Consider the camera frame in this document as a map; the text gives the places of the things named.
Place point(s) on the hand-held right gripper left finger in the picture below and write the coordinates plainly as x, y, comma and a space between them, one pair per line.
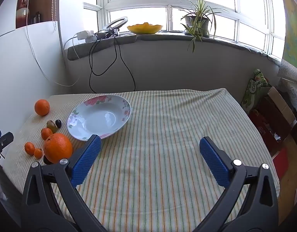
87, 159

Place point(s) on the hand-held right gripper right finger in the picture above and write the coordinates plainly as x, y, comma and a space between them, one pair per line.
213, 162

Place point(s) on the small tangerine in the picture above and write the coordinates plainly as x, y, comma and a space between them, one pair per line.
46, 133
29, 148

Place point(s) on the large orange with stem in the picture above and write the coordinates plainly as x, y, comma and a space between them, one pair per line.
58, 148

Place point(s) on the tiny orange kumquat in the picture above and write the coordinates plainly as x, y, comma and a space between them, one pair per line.
38, 153

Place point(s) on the dark brown round fruit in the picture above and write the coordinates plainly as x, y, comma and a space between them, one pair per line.
47, 161

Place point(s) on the floral white plate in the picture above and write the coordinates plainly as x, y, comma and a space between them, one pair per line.
100, 119

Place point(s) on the dark plum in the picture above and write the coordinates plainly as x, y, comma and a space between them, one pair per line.
58, 123

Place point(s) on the small green fruit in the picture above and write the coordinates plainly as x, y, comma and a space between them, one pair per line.
51, 125

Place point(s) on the large smooth orange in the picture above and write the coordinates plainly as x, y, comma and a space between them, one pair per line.
42, 107

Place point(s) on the striped tablecloth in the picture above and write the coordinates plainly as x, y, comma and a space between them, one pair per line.
158, 137

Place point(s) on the white cabinet panel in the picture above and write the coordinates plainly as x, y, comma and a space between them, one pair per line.
18, 72

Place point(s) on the red flat packet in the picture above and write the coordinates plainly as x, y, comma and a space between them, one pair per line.
281, 164

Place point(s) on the green printed bag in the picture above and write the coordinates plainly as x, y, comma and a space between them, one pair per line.
253, 89

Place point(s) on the cardboard box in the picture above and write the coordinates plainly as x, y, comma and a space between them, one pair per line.
281, 106

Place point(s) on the white lace cloth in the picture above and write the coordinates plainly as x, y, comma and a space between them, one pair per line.
293, 89

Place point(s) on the red and white vase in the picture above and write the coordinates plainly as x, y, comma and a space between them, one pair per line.
22, 17

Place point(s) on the dark bottle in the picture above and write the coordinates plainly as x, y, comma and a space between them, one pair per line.
36, 18

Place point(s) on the white power strip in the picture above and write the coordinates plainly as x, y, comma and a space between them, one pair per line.
87, 36

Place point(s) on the black power adapter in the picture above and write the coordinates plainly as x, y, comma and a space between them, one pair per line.
100, 36

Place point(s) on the potted spider plant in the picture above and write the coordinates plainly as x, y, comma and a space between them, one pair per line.
199, 21

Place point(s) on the yellow wavy bowl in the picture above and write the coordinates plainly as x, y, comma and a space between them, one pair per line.
145, 29

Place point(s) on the wall poster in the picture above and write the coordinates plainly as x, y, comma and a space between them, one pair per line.
293, 29

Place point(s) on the white window frame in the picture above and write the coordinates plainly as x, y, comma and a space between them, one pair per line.
138, 2

